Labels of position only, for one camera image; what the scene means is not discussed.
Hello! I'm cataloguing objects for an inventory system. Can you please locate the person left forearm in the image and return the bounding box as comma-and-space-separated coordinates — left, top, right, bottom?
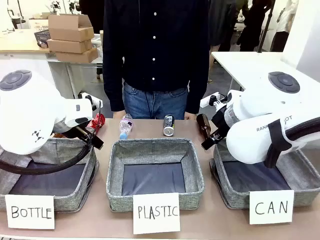
185, 57, 211, 115

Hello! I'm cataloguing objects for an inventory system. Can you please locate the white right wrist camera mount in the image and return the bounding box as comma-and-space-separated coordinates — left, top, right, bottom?
199, 92, 229, 109

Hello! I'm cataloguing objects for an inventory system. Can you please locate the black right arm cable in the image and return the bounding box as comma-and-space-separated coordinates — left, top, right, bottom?
284, 119, 320, 144

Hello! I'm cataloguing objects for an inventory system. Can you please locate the white plastic crate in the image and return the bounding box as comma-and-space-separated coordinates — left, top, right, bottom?
28, 18, 50, 31

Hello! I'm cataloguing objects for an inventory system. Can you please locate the black Pepsi can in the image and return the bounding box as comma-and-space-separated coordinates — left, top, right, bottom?
163, 114, 176, 137

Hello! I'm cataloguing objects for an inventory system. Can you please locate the large white table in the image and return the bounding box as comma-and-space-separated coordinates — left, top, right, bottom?
210, 50, 320, 92

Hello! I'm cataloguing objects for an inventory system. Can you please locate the grey fabric basket can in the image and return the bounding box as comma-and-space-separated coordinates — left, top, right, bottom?
209, 141, 320, 210

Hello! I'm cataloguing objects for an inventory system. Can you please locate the red crushed soda can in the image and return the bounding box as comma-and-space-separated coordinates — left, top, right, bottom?
84, 112, 107, 134

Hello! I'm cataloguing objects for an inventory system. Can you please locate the person in dark shirt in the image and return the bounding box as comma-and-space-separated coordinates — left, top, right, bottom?
102, 0, 211, 120

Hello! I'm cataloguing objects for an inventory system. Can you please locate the grey fabric basket plastic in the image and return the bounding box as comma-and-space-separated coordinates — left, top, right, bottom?
105, 137, 205, 213

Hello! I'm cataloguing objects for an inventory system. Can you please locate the bystander in dark coat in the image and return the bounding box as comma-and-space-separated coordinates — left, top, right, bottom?
208, 0, 238, 52

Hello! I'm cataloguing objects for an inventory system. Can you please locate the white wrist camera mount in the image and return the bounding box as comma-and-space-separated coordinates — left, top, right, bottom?
77, 91, 102, 111
199, 92, 229, 109

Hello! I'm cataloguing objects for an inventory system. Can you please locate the grey fabric basket bottle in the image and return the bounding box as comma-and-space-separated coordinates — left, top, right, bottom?
0, 136, 100, 213

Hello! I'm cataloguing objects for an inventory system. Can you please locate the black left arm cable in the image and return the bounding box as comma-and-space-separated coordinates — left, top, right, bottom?
0, 99, 104, 176

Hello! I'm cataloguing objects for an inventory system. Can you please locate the paper label PLASTIC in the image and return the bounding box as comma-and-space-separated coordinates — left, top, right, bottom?
132, 192, 181, 235

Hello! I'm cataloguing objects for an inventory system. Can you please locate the flat closed cardboard box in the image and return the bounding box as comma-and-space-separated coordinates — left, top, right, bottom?
54, 47, 99, 64
46, 38, 94, 55

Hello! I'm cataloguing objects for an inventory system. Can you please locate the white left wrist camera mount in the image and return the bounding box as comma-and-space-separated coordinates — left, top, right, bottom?
77, 91, 102, 111

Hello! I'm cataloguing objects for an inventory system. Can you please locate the black plastic crate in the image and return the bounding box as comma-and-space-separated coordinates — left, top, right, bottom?
33, 29, 51, 45

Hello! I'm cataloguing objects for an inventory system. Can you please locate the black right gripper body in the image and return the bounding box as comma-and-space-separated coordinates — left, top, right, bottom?
211, 105, 231, 138

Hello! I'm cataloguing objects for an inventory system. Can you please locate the small clear plastic bottle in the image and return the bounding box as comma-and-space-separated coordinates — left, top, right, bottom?
118, 113, 134, 141

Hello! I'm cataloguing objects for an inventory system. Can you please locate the bystander in white shirt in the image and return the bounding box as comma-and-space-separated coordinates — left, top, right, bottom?
270, 0, 300, 53

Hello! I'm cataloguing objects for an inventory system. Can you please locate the open cardboard box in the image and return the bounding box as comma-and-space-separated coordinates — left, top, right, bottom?
47, 13, 96, 43

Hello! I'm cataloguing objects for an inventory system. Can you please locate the black tripod pole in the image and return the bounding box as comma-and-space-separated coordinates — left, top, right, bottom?
256, 0, 276, 53

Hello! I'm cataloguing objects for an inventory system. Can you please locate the person right forearm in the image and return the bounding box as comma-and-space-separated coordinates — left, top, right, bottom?
102, 57, 125, 113

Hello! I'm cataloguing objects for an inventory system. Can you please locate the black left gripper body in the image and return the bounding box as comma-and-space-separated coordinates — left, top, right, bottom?
65, 124, 95, 145

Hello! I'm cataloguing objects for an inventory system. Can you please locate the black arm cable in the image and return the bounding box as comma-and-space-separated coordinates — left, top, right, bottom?
284, 119, 320, 144
0, 99, 104, 176

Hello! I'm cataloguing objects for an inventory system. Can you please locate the black strap on arm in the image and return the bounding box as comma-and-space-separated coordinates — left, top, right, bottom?
264, 119, 293, 169

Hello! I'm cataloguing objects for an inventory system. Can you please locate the paper label BOTTLE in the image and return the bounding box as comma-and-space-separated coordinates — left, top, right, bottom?
4, 194, 56, 230

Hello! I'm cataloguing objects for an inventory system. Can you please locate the white desk under boxes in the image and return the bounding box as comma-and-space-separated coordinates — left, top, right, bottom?
46, 55, 104, 100

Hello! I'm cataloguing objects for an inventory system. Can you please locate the wooden top desk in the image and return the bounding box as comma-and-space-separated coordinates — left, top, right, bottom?
0, 28, 52, 54

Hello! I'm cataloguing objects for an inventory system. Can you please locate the bystander in black clothes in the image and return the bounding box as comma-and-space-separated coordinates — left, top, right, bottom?
236, 0, 273, 53

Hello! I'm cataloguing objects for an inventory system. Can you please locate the paper label CAN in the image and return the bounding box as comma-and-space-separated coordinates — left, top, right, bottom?
248, 189, 295, 225

